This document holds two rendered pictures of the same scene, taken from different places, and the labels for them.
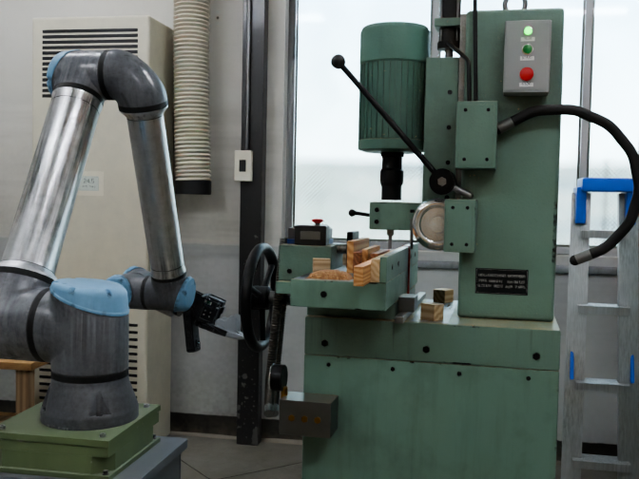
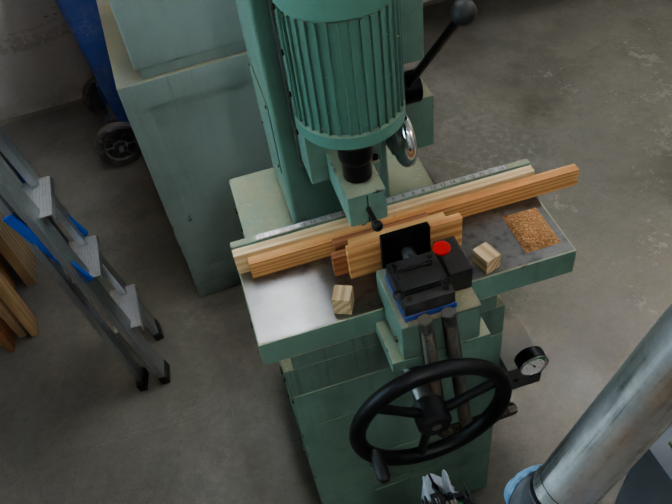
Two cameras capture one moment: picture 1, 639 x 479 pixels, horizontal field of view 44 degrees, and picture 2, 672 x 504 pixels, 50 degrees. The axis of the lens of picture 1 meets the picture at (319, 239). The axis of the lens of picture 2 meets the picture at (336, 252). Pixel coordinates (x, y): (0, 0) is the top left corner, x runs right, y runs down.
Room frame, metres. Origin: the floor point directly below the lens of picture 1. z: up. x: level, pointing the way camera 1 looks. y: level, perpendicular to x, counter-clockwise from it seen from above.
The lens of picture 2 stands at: (2.45, 0.66, 1.90)
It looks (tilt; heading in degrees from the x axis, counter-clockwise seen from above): 47 degrees down; 247
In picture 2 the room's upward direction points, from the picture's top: 9 degrees counter-clockwise
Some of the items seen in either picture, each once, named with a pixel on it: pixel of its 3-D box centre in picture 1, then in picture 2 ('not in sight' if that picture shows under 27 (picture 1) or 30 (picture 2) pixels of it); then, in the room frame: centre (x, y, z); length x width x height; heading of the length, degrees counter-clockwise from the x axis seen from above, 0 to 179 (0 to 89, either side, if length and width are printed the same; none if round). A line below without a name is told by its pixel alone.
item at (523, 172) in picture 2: (395, 260); (387, 218); (1.98, -0.19, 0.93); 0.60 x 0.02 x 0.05; 167
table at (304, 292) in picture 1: (343, 280); (411, 284); (2.01, -0.06, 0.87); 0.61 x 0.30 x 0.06; 167
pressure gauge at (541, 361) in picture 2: (280, 381); (529, 361); (1.83, 0.09, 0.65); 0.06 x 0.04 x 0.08; 167
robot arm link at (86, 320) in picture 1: (86, 324); not in sight; (1.59, 0.46, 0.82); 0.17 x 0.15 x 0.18; 77
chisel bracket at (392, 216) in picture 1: (398, 219); (357, 186); (2.03, -0.20, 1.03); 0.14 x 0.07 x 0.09; 77
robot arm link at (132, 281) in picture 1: (127, 291); not in sight; (2.10, 0.50, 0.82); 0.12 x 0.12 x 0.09; 77
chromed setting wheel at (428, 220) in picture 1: (437, 224); (401, 136); (1.88, -0.28, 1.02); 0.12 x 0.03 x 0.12; 77
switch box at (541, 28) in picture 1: (527, 58); not in sight; (1.82, -0.46, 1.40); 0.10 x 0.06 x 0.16; 77
